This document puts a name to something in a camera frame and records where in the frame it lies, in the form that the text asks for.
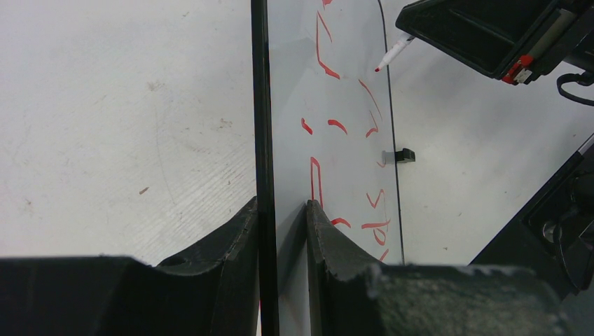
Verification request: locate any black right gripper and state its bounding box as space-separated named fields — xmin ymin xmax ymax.
xmin=395 ymin=0 xmax=593 ymax=85

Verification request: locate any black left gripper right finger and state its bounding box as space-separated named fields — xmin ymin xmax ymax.
xmin=306 ymin=200 xmax=571 ymax=335

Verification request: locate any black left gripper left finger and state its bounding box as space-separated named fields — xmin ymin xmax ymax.
xmin=1 ymin=199 xmax=259 ymax=335

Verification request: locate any white marker pen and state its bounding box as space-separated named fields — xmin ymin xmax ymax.
xmin=374 ymin=33 xmax=415 ymax=72

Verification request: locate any white whiteboard with black frame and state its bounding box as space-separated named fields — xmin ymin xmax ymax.
xmin=251 ymin=1 xmax=405 ymax=335

